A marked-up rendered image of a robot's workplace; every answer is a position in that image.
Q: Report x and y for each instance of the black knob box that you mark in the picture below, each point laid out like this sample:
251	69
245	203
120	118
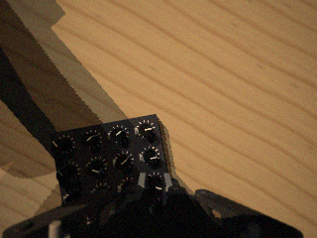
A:
110	155

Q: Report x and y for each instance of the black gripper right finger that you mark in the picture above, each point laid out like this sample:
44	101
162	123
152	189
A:
238	221

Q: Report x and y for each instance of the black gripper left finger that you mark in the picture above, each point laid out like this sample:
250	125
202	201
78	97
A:
70	219

